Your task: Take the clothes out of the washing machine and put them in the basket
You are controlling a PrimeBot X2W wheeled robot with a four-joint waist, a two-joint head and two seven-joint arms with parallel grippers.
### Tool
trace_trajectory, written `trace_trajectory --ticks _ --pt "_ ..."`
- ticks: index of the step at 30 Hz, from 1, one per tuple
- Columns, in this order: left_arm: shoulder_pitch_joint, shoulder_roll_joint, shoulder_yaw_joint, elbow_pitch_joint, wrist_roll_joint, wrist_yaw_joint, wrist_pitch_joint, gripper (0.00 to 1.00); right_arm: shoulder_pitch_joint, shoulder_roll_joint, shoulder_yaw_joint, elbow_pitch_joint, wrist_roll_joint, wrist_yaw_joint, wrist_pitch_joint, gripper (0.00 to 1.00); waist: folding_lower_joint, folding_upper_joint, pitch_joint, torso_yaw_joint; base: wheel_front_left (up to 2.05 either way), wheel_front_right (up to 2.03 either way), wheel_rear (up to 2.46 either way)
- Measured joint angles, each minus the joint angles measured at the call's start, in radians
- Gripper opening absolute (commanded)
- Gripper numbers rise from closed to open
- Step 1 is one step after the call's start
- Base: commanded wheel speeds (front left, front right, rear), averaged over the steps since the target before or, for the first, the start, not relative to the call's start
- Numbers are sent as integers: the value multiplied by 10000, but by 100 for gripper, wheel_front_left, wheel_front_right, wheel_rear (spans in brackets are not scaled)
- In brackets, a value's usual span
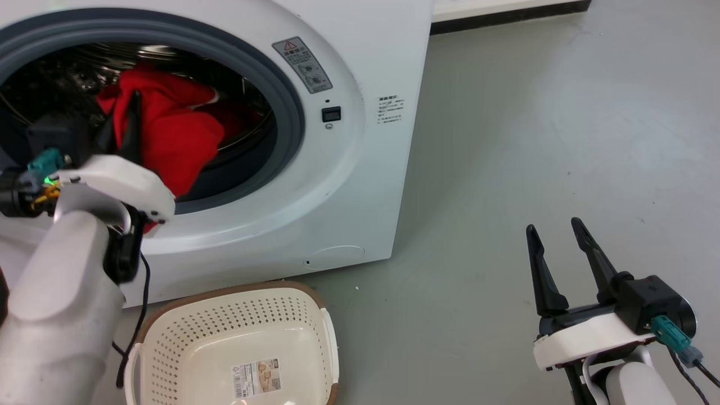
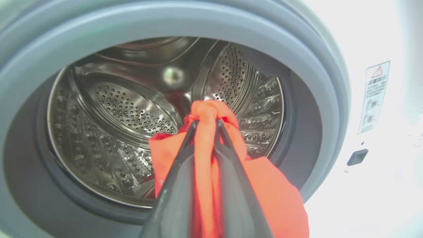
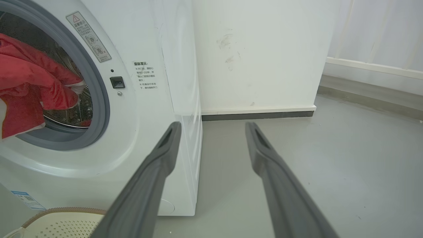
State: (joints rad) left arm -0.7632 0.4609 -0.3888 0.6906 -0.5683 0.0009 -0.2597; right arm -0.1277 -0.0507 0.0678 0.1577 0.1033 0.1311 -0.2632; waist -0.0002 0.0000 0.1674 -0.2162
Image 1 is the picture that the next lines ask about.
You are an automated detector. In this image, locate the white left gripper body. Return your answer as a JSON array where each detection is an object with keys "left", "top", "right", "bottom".
[{"left": 55, "top": 154, "right": 177, "bottom": 224}]

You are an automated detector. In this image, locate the cream perforated laundry basket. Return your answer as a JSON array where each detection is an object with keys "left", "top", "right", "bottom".
[{"left": 124, "top": 281, "right": 340, "bottom": 405}]

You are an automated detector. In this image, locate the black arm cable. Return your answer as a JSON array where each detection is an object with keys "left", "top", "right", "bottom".
[
  {"left": 111, "top": 252, "right": 152, "bottom": 390},
  {"left": 666, "top": 344, "right": 720, "bottom": 405}
]

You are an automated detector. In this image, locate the red garment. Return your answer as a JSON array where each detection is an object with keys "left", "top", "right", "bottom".
[{"left": 96, "top": 63, "right": 226, "bottom": 234}]

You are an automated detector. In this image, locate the paper product label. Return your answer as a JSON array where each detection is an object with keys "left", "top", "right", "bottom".
[{"left": 233, "top": 358, "right": 281, "bottom": 400}]

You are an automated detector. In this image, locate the small printed text label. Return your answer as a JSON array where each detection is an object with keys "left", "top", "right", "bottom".
[{"left": 377, "top": 94, "right": 403, "bottom": 125}]

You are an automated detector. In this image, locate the teal right cable connector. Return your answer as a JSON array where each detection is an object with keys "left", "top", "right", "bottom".
[{"left": 651, "top": 314, "right": 692, "bottom": 353}]

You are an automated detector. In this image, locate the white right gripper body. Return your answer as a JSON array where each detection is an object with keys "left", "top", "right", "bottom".
[{"left": 533, "top": 301, "right": 658, "bottom": 372}]

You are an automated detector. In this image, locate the teal cable connector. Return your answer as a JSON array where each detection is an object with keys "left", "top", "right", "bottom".
[
  {"left": 651, "top": 314, "right": 692, "bottom": 353},
  {"left": 26, "top": 148, "right": 67, "bottom": 177}
]

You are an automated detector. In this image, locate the steel washing machine drum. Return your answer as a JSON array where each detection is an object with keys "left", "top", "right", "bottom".
[{"left": 0, "top": 43, "right": 275, "bottom": 169}]

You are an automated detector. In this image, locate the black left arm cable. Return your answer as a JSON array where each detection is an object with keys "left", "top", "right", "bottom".
[{"left": 111, "top": 252, "right": 152, "bottom": 390}]

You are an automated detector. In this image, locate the grey rubber door gasket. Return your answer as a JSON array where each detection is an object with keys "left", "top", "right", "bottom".
[{"left": 0, "top": 8, "right": 306, "bottom": 215}]

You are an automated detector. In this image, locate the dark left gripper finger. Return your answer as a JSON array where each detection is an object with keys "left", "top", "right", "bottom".
[
  {"left": 120, "top": 89, "right": 145, "bottom": 168},
  {"left": 93, "top": 111, "right": 118, "bottom": 156}
]

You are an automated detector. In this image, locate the teal left cable connector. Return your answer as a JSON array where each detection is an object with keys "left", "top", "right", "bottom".
[{"left": 26, "top": 148, "right": 67, "bottom": 177}]

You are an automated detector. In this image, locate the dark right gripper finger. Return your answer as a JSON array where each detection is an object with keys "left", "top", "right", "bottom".
[
  {"left": 525, "top": 224, "right": 570, "bottom": 317},
  {"left": 570, "top": 217, "right": 635, "bottom": 305}
]

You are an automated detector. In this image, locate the white front-load washing machine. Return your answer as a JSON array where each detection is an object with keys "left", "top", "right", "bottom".
[{"left": 0, "top": 0, "right": 435, "bottom": 309}]

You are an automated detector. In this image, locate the grey warning sticker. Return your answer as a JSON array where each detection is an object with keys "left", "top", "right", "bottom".
[{"left": 272, "top": 37, "right": 333, "bottom": 95}]

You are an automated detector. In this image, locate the white baseboard with black plinth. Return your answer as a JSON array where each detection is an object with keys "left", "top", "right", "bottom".
[{"left": 430, "top": 0, "right": 592, "bottom": 35}]

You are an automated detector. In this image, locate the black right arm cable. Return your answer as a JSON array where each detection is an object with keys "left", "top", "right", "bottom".
[{"left": 666, "top": 344, "right": 720, "bottom": 405}]

